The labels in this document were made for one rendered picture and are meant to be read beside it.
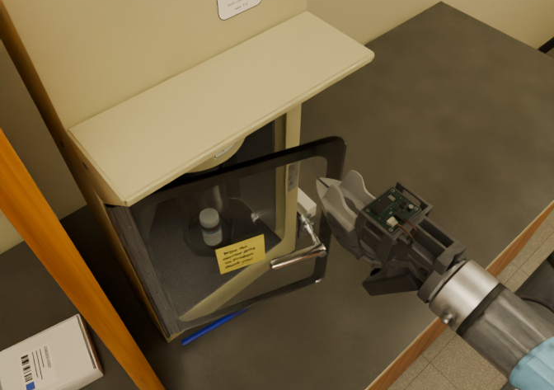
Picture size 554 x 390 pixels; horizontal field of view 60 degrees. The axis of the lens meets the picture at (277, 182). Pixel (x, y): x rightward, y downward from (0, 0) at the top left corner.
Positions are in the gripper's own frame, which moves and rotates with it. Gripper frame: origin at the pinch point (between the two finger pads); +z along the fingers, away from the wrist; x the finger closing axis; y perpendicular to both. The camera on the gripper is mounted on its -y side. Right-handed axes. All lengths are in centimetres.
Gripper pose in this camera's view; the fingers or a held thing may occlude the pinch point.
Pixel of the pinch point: (324, 189)
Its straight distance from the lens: 67.2
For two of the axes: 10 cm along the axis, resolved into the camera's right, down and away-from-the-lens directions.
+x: -7.6, 5.1, -4.1
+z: -6.5, -5.9, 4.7
